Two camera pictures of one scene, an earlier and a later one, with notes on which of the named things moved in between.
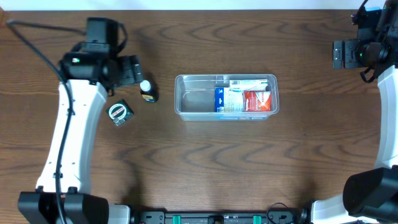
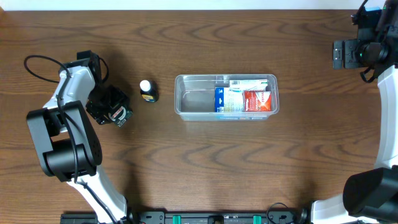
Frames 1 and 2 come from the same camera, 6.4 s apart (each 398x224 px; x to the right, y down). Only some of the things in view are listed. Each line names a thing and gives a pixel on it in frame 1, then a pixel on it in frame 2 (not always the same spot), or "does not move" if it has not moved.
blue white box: x=226 y=100 does not move
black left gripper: x=131 y=70 to x=108 y=106
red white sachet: x=257 y=100 does not move
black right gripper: x=353 y=61 does not move
